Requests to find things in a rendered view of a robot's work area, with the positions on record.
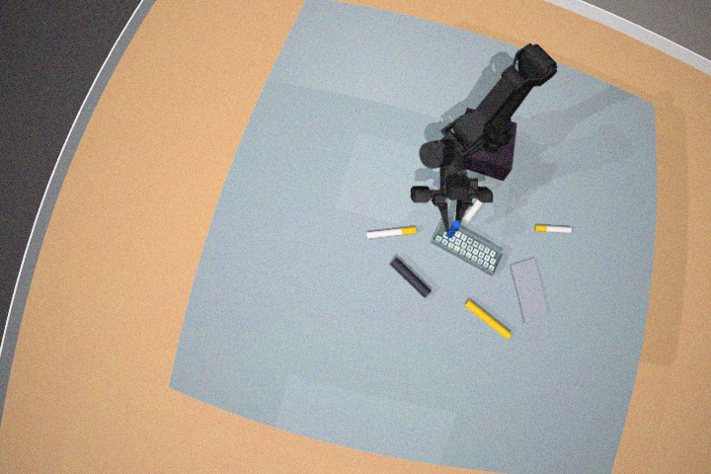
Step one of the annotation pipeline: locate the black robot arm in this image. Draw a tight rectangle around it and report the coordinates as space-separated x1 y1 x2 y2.
419 43 557 201

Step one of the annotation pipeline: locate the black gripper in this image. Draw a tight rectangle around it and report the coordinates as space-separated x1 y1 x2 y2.
411 164 493 232

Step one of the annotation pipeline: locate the dark grey cylinder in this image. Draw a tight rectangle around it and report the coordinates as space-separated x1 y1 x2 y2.
390 258 432 298

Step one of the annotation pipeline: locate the keyboard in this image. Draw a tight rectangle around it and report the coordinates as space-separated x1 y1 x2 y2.
431 220 504 276

